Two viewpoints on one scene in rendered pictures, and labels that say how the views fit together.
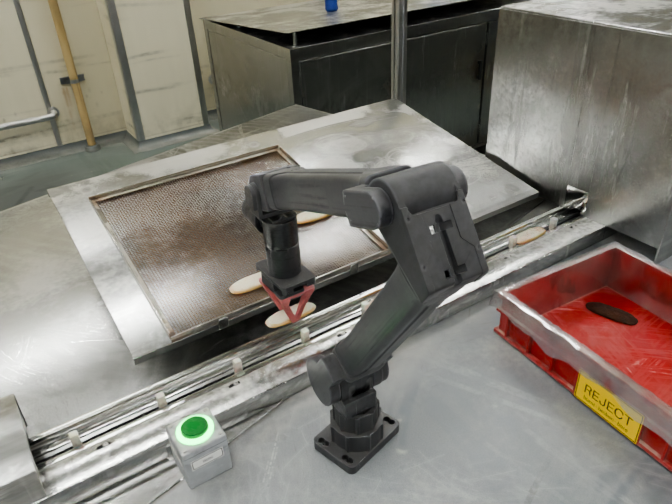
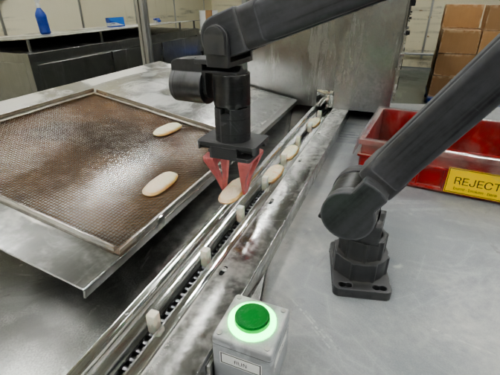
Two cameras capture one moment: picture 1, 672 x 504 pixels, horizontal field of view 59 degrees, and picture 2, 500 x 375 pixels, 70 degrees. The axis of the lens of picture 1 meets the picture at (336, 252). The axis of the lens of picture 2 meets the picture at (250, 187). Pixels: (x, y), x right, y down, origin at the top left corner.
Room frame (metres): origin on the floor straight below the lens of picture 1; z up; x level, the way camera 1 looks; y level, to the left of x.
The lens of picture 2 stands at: (0.38, 0.40, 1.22)
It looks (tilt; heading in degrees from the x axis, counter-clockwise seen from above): 28 degrees down; 324
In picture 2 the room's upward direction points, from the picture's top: straight up
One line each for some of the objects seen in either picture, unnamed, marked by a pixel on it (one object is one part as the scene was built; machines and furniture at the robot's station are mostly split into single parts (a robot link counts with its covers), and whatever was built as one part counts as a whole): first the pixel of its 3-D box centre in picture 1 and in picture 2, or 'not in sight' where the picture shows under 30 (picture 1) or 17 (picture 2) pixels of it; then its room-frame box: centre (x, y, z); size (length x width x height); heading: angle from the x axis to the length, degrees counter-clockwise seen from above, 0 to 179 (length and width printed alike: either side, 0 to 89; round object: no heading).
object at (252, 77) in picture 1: (388, 81); (97, 89); (3.69, -0.38, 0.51); 1.93 x 1.05 x 1.02; 122
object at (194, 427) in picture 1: (194, 429); (252, 320); (0.62, 0.22, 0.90); 0.04 x 0.04 x 0.02
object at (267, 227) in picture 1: (278, 227); (228, 88); (0.86, 0.09, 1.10); 0.07 x 0.06 x 0.07; 28
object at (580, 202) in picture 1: (576, 199); (324, 98); (1.28, -0.59, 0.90); 0.06 x 0.01 x 0.06; 32
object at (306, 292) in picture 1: (289, 296); (237, 167); (0.85, 0.09, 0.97); 0.07 x 0.07 x 0.09; 32
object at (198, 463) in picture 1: (200, 453); (250, 353); (0.62, 0.22, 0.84); 0.08 x 0.08 x 0.11; 32
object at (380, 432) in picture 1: (356, 420); (360, 252); (0.65, -0.02, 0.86); 0.12 x 0.09 x 0.08; 136
